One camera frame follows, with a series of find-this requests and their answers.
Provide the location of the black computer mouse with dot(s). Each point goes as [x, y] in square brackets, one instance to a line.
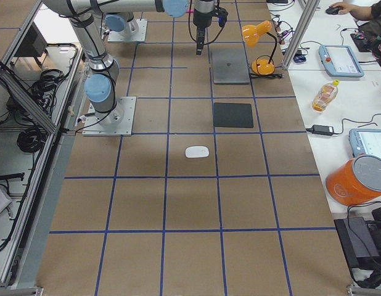
[332, 10]

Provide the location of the orange juice bottle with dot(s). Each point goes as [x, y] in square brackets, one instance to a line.
[325, 96]

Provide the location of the white computer mouse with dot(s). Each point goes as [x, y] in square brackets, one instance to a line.
[197, 152]

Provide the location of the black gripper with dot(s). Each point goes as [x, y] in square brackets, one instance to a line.
[200, 18]

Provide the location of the black mousepad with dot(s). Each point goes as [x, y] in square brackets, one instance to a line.
[232, 115]

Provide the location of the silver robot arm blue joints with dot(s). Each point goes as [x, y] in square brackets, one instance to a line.
[100, 87]

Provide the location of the aluminium frame post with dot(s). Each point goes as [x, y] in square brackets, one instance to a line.
[308, 11]

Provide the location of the grey closed notebook laptop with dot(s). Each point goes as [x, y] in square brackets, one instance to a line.
[229, 66]

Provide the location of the black power adapter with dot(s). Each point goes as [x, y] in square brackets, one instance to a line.
[322, 130]

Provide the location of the blue teach pendant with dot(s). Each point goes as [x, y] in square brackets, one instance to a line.
[365, 141]
[340, 61]

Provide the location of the aluminium frame left rail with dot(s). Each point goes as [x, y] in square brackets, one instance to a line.
[20, 94]

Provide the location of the person hand on mouse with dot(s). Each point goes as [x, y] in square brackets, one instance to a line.
[345, 7]

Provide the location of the black box device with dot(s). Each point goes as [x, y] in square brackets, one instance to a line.
[361, 242]

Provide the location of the orange cylindrical container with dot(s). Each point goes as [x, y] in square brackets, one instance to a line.
[357, 181]

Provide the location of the near blue teach pendant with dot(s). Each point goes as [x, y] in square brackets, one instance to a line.
[365, 141]

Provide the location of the far blue teach pendant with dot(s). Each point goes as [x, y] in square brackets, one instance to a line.
[340, 61]

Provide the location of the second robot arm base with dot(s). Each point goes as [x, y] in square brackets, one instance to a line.
[125, 25]

